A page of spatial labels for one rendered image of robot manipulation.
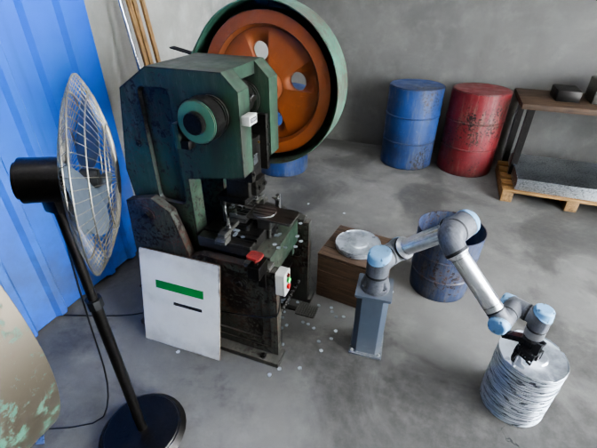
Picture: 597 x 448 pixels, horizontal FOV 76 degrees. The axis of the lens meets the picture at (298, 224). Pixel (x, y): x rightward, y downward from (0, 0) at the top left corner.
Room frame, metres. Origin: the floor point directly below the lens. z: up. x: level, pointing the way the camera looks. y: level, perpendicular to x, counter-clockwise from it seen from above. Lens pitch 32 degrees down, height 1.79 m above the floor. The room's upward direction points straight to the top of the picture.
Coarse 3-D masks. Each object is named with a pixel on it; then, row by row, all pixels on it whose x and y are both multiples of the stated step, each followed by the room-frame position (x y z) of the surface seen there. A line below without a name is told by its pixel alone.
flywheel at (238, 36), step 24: (240, 24) 2.11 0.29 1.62; (264, 24) 2.08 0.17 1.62; (288, 24) 2.02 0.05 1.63; (216, 48) 2.17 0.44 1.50; (240, 48) 2.16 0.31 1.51; (288, 48) 2.06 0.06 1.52; (312, 48) 1.98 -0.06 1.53; (288, 72) 2.06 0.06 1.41; (312, 72) 2.02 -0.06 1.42; (288, 96) 2.06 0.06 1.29; (312, 96) 2.02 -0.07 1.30; (288, 120) 2.06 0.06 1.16; (312, 120) 1.98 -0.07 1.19; (288, 144) 2.03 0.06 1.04
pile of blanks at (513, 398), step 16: (496, 352) 1.22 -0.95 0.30; (496, 368) 1.17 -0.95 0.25; (496, 384) 1.13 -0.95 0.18; (512, 384) 1.08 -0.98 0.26; (528, 384) 1.04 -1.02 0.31; (544, 384) 1.02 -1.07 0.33; (560, 384) 1.04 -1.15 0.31; (496, 400) 1.10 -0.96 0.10; (512, 400) 1.06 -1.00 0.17; (528, 400) 1.03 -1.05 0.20; (544, 400) 1.02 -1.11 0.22; (496, 416) 1.08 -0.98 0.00; (512, 416) 1.04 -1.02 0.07; (528, 416) 1.02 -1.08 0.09
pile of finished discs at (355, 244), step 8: (344, 232) 2.13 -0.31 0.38; (352, 232) 2.14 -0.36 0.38; (360, 232) 2.14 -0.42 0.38; (368, 232) 2.13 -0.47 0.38; (336, 240) 2.04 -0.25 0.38; (344, 240) 2.04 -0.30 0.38; (352, 240) 2.03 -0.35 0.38; (360, 240) 2.03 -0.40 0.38; (368, 240) 2.04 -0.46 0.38; (376, 240) 2.04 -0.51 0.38; (344, 248) 1.95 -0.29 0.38; (352, 248) 1.95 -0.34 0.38; (360, 248) 1.95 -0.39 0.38; (368, 248) 1.95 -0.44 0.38; (352, 256) 1.88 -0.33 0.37; (360, 256) 1.88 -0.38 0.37
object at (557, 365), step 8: (504, 344) 1.23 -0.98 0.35; (512, 344) 1.23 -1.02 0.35; (552, 344) 1.23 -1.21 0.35; (504, 352) 1.18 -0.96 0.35; (512, 352) 1.18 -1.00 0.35; (544, 352) 1.18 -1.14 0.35; (552, 352) 1.18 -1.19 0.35; (544, 360) 1.13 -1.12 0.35; (552, 360) 1.14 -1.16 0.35; (560, 360) 1.14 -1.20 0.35; (568, 360) 1.13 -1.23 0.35; (520, 368) 1.09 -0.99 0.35; (528, 368) 1.09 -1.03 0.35; (536, 368) 1.09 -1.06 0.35; (544, 368) 1.09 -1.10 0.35; (552, 368) 1.09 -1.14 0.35; (560, 368) 1.09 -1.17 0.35; (568, 368) 1.09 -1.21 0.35; (528, 376) 1.05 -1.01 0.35; (536, 376) 1.05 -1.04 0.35; (544, 376) 1.05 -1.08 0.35; (552, 376) 1.05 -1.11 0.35; (560, 376) 1.05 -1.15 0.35
